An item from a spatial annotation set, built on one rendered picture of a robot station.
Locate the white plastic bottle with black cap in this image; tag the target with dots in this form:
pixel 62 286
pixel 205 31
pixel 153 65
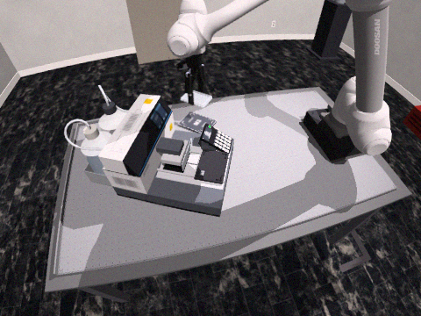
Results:
pixel 111 118

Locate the white plastic bottle with cream cap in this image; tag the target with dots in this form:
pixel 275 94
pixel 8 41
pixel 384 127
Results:
pixel 93 140

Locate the white flexible hose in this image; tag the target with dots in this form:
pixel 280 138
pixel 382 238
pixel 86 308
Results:
pixel 107 99

